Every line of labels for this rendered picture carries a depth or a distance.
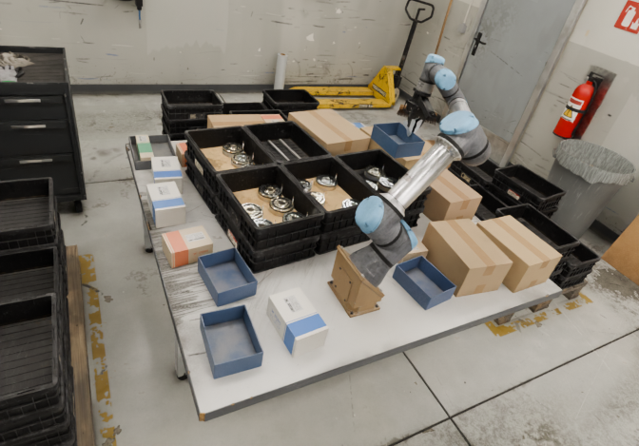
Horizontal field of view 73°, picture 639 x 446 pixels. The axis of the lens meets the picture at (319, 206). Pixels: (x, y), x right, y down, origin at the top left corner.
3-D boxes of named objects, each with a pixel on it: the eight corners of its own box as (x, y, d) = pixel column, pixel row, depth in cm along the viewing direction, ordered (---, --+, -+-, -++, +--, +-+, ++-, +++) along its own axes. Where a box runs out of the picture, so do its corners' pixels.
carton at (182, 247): (202, 239, 179) (202, 224, 174) (212, 258, 171) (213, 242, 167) (162, 248, 170) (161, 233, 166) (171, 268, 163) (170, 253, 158)
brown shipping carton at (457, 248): (497, 290, 184) (513, 262, 175) (455, 298, 176) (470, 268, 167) (456, 244, 207) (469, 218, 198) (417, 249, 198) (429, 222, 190)
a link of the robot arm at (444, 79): (464, 88, 176) (452, 79, 185) (452, 67, 169) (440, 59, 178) (447, 101, 177) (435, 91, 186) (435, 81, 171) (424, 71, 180)
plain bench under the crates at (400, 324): (499, 382, 231) (563, 290, 192) (197, 519, 159) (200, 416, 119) (352, 209, 342) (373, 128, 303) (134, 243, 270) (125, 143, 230)
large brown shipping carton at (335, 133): (362, 167, 253) (371, 137, 242) (320, 176, 237) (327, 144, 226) (324, 137, 278) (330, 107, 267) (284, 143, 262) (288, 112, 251)
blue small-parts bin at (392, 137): (420, 155, 195) (425, 141, 191) (394, 158, 188) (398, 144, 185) (396, 135, 209) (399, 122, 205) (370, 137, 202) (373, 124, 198)
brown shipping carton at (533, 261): (545, 281, 195) (562, 255, 186) (513, 293, 184) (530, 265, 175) (496, 241, 215) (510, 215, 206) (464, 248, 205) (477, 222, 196)
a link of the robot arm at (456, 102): (504, 169, 153) (471, 96, 188) (493, 149, 147) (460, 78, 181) (473, 184, 158) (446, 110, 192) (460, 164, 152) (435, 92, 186)
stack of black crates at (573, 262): (584, 283, 292) (603, 258, 279) (555, 293, 278) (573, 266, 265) (537, 245, 319) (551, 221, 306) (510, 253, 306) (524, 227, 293)
